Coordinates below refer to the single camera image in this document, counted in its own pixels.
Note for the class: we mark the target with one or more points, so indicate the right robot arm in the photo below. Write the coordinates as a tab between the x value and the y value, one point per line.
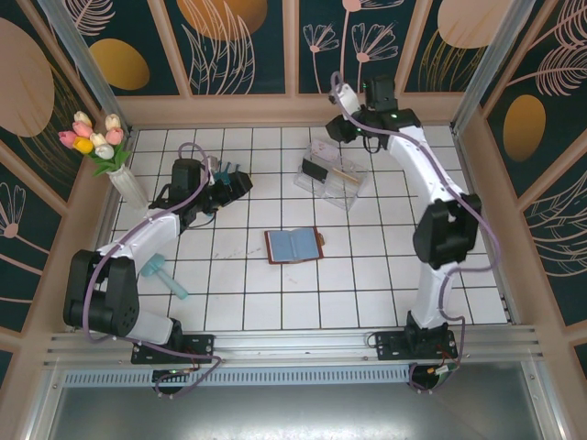
431	321

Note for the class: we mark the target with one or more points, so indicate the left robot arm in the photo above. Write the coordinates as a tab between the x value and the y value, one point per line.
101	293

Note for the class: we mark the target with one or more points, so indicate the white credit card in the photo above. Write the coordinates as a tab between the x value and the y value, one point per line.
323	150

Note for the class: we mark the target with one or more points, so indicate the gold credit card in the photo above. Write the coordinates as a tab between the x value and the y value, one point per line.
344	174

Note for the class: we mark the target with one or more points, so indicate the black credit card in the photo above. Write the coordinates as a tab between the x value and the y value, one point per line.
314	169

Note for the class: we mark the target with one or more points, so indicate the clear plastic organizer tray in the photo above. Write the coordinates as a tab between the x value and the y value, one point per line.
344	194

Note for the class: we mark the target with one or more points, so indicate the white ribbed vase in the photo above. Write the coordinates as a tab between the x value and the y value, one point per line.
130	188

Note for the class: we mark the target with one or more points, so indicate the teal toy hammer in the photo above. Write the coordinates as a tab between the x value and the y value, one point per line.
153	266

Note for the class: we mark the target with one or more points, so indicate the artificial tulip bouquet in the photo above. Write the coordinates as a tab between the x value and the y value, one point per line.
98	139

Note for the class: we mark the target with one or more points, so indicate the grey metal sheet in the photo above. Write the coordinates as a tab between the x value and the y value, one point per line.
293	412

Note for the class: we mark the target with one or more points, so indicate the aluminium side rail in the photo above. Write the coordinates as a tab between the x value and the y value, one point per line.
486	229
103	229

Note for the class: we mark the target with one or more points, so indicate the aluminium corner post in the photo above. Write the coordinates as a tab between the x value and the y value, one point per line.
490	59
87	64

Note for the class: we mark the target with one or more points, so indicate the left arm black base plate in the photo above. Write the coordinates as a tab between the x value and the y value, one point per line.
199	348

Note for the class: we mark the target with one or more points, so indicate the aluminium mounting rail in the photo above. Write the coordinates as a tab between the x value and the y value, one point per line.
293	344

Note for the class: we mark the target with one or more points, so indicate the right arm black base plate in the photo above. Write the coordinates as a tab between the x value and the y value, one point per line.
390	346

